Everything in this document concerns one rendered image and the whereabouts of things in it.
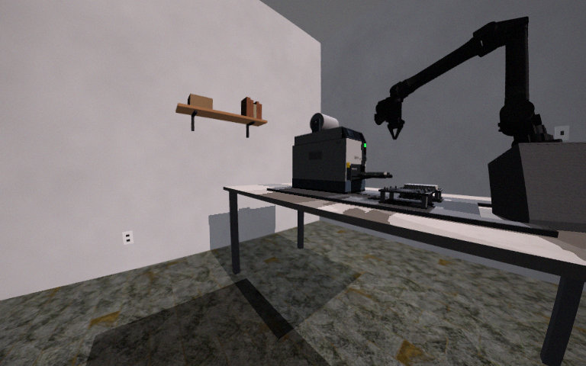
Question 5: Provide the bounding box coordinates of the white multi-well plate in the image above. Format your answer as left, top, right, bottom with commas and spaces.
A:
404, 184, 438, 189

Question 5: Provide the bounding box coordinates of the light grey cylinder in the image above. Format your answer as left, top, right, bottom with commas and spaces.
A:
310, 113, 339, 131

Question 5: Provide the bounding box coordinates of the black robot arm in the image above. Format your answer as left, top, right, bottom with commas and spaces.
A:
375, 16, 562, 147

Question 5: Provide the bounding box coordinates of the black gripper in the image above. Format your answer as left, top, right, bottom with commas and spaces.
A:
385, 108, 404, 140

